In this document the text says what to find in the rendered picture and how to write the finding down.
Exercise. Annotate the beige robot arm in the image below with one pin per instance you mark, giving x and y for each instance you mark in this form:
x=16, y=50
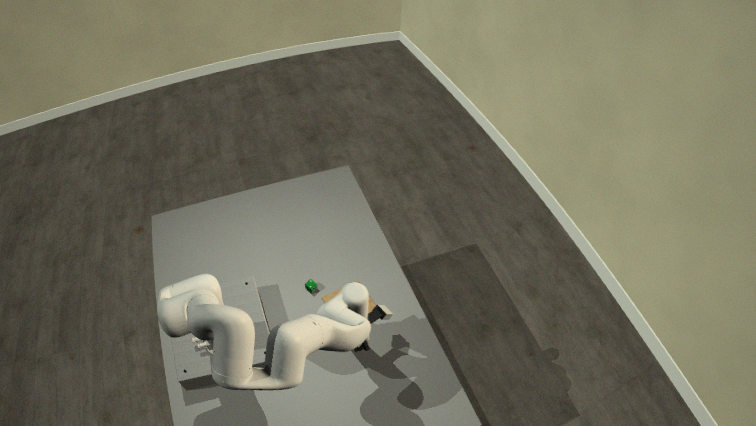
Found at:
x=180, y=312

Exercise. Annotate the green die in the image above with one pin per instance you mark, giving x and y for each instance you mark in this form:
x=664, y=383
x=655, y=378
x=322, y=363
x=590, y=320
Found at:
x=311, y=286

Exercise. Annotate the tan mottled mat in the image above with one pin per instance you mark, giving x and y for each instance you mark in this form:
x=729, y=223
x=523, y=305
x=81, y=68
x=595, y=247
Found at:
x=326, y=298

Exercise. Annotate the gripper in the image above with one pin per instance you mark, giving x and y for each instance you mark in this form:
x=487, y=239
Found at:
x=364, y=346

